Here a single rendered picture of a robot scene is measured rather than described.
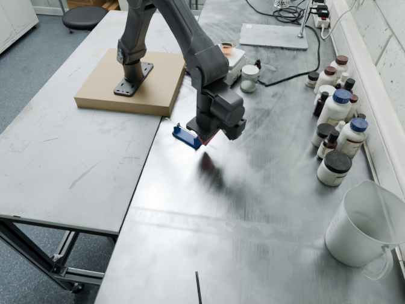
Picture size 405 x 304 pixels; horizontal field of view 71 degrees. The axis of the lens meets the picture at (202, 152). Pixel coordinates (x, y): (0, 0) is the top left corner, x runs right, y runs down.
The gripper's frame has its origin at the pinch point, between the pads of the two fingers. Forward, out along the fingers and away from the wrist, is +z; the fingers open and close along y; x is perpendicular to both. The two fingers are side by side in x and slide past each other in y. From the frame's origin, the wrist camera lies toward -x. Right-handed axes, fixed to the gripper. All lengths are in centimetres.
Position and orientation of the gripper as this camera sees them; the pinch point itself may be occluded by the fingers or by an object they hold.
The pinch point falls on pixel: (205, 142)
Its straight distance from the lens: 82.7
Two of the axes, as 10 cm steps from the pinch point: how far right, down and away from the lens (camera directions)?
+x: -7.9, -4.9, 3.7
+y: 6.2, -5.9, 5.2
